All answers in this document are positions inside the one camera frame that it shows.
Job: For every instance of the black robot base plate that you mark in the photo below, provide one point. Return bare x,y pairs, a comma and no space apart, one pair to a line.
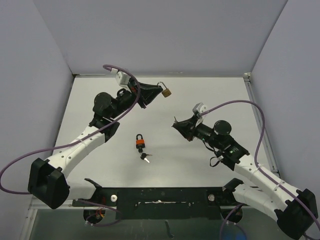
163,203

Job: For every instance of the long shackle brass padlock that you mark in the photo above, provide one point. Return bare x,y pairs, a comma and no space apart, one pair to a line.
166,91

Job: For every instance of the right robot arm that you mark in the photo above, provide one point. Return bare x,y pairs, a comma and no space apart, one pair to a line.
239,160

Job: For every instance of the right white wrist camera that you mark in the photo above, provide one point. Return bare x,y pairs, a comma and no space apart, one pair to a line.
198,109

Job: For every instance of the aluminium table frame rail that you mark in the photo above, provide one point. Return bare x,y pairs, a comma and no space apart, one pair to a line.
262,140

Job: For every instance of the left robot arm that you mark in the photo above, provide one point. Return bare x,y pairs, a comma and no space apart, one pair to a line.
48,178

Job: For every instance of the black headed key bunch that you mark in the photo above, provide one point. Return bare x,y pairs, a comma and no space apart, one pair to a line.
144,156

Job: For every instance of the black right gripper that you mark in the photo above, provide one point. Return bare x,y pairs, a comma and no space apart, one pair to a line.
188,127

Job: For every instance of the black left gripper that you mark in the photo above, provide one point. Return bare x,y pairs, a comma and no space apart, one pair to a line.
147,93

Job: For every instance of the orange black padlock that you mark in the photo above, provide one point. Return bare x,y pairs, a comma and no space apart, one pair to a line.
140,142

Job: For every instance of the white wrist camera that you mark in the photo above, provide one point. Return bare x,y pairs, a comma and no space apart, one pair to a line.
121,78
198,109

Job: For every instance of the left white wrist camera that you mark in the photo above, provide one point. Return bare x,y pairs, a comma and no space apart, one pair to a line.
121,78

